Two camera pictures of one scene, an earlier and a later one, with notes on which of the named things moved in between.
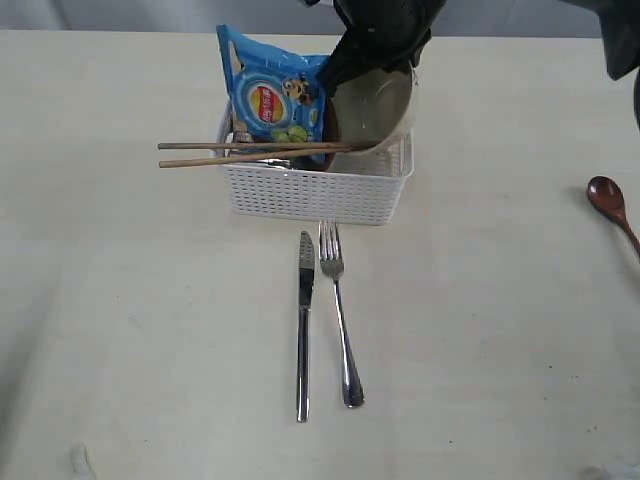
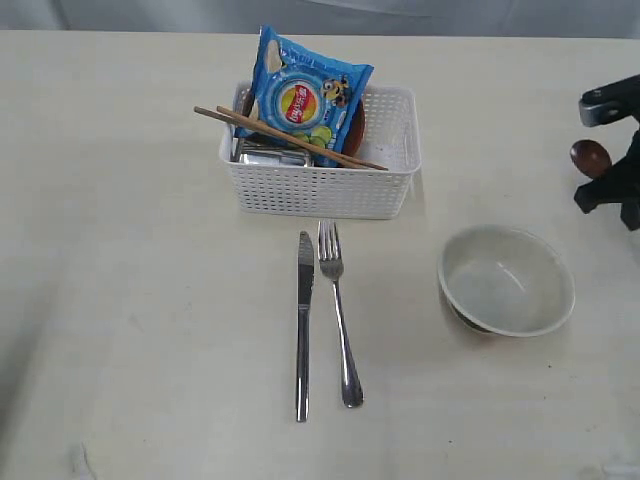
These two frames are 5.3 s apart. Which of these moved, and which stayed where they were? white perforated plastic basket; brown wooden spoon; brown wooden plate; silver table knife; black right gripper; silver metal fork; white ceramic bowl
Moved: white ceramic bowl; brown wooden plate; brown wooden spoon; black right gripper
Stayed: white perforated plastic basket; silver metal fork; silver table knife
